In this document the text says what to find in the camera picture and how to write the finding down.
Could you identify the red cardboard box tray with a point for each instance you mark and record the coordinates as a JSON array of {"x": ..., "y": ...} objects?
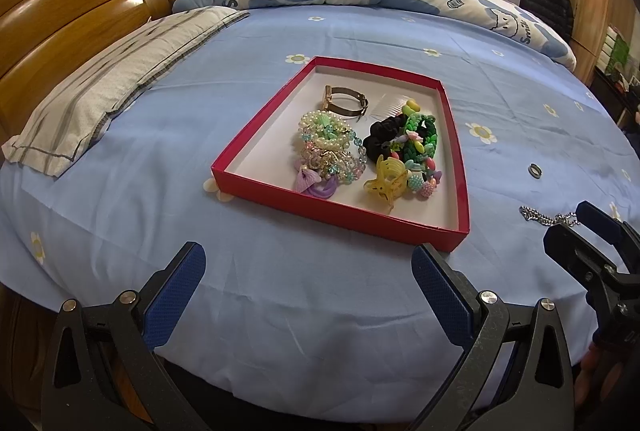
[{"x": 270, "y": 156}]

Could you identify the coloured bead hair clip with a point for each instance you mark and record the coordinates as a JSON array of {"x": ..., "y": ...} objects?
[{"x": 425, "y": 186}]

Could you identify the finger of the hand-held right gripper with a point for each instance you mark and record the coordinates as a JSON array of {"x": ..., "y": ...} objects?
[
  {"x": 600, "y": 218},
  {"x": 575, "y": 251}
]

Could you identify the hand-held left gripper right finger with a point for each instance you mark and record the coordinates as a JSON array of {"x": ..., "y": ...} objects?
[{"x": 445, "y": 301}]

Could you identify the blue floral bed sheet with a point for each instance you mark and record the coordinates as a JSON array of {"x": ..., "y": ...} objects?
[{"x": 300, "y": 336}]

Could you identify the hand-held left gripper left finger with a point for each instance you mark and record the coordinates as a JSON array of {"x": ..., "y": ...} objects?
[{"x": 175, "y": 296}]

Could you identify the black scrunchie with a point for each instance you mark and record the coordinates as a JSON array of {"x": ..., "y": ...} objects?
[{"x": 380, "y": 136}]

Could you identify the grey striped pillow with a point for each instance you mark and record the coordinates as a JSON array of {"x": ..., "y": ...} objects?
[{"x": 125, "y": 66}]

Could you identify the green white box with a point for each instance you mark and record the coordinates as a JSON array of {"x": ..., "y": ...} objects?
[{"x": 619, "y": 53}]

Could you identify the yellow claw hair clip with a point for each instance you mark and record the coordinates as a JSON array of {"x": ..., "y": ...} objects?
[{"x": 385, "y": 181}]

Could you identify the clear comb with coloured beads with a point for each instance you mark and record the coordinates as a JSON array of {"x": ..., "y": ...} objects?
[{"x": 385, "y": 108}]

